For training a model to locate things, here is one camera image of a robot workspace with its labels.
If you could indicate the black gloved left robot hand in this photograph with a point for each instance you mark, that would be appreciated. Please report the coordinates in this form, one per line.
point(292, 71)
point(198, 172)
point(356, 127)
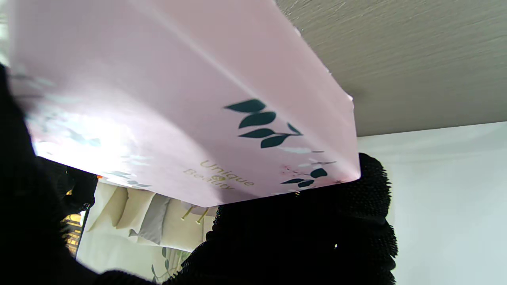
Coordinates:
point(297, 245)

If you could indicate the pink floral box sleeve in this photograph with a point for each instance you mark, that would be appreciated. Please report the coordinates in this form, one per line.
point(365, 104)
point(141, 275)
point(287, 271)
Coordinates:
point(178, 79)

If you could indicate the tall dark green leafy plant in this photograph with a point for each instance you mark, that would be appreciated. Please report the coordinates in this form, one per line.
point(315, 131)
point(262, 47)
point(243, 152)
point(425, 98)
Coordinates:
point(164, 252)

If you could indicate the grey sofa cushion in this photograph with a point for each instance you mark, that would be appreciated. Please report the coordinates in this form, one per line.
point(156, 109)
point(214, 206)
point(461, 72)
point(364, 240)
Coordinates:
point(152, 219)

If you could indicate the white sheer curtain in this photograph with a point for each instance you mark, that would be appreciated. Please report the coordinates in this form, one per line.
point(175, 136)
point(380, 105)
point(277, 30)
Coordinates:
point(443, 198)

